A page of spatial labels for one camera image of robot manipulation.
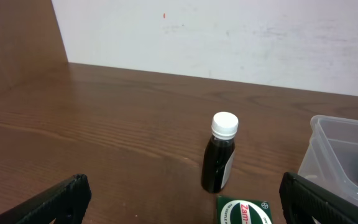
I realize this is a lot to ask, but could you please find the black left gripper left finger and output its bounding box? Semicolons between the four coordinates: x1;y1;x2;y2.
0;174;91;224

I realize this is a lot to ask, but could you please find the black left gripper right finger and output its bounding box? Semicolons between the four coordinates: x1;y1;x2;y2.
279;172;358;224

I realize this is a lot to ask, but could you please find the clear plastic container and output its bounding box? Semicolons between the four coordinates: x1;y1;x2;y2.
298;115;358;206

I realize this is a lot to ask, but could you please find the green Zam-Buk tin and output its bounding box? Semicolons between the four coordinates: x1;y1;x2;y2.
216;195;273;224

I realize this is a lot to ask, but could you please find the dark bottle white cap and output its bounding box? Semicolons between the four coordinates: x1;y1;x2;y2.
201;111;239;194

